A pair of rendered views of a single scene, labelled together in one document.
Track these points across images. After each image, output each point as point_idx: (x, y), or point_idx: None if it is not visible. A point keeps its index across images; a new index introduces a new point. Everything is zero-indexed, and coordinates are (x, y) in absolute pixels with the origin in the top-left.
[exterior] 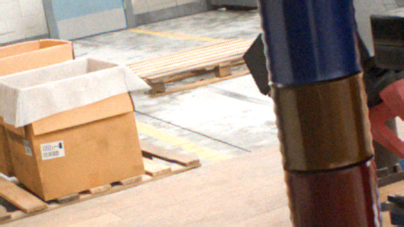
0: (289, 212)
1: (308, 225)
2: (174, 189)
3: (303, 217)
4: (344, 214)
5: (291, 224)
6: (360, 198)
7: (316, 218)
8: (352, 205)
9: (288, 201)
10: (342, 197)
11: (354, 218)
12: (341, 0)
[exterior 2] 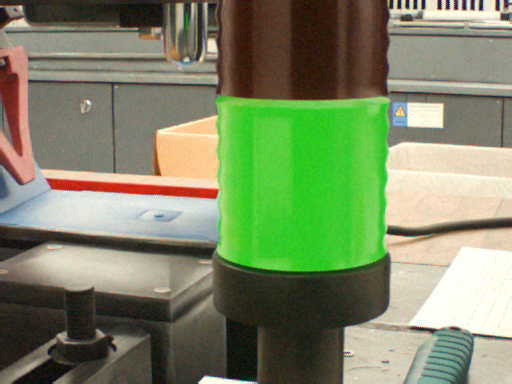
0: (238, 30)
1: (312, 41)
2: None
3: (298, 27)
4: (375, 23)
5: None
6: (387, 0)
7: (331, 26)
8: (383, 8)
9: (240, 6)
10: None
11: (383, 35)
12: None
